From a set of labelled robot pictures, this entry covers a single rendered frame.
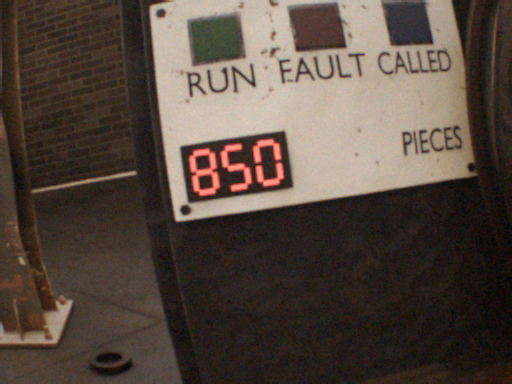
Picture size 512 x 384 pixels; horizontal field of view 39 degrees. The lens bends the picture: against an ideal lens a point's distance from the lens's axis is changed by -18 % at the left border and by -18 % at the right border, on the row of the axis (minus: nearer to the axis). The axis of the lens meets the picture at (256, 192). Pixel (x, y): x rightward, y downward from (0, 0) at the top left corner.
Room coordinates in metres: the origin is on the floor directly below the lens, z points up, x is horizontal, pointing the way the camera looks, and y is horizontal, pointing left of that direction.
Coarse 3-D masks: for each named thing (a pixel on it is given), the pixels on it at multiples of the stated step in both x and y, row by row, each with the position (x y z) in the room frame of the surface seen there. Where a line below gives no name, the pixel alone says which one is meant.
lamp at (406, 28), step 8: (392, 8) 0.63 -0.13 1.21; (400, 8) 0.63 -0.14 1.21; (408, 8) 0.63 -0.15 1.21; (416, 8) 0.63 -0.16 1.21; (392, 16) 0.63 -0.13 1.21; (400, 16) 0.63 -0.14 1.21; (408, 16) 0.63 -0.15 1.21; (416, 16) 0.63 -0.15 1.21; (424, 16) 0.63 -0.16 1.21; (392, 24) 0.63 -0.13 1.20; (400, 24) 0.63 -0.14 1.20; (408, 24) 0.63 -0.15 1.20; (416, 24) 0.63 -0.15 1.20; (424, 24) 0.63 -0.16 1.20; (392, 32) 0.63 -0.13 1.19; (400, 32) 0.63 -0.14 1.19; (408, 32) 0.63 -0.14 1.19; (416, 32) 0.63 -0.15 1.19; (424, 32) 0.63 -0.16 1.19; (400, 40) 0.63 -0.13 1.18; (408, 40) 0.63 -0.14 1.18; (416, 40) 0.63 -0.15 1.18; (424, 40) 0.63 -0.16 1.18
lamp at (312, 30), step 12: (300, 12) 0.63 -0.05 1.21; (312, 12) 0.63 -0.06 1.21; (324, 12) 0.63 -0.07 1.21; (336, 12) 0.63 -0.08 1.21; (300, 24) 0.63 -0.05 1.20; (312, 24) 0.63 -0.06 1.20; (324, 24) 0.63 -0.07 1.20; (336, 24) 0.63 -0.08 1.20; (300, 36) 0.63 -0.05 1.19; (312, 36) 0.63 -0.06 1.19; (324, 36) 0.63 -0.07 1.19; (336, 36) 0.63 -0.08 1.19; (300, 48) 0.63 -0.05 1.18
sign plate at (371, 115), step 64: (192, 0) 0.64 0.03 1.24; (256, 0) 0.64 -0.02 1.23; (320, 0) 0.64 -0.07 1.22; (384, 0) 0.64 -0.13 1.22; (448, 0) 0.64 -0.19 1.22; (192, 64) 0.63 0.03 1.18; (256, 64) 0.64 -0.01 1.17; (320, 64) 0.64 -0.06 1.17; (384, 64) 0.64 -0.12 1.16; (448, 64) 0.64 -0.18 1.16; (192, 128) 0.64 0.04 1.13; (256, 128) 0.64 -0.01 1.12; (320, 128) 0.64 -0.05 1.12; (384, 128) 0.64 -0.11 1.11; (448, 128) 0.64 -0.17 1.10; (192, 192) 0.63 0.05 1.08; (256, 192) 0.63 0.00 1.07; (320, 192) 0.64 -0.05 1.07
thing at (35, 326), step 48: (0, 0) 3.33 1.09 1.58; (0, 48) 3.03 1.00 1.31; (0, 96) 3.01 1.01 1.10; (0, 144) 3.02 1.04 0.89; (0, 192) 3.02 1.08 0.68; (0, 240) 3.02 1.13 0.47; (0, 288) 3.02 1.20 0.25; (48, 288) 3.32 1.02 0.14; (0, 336) 2.97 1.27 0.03; (48, 336) 2.93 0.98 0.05
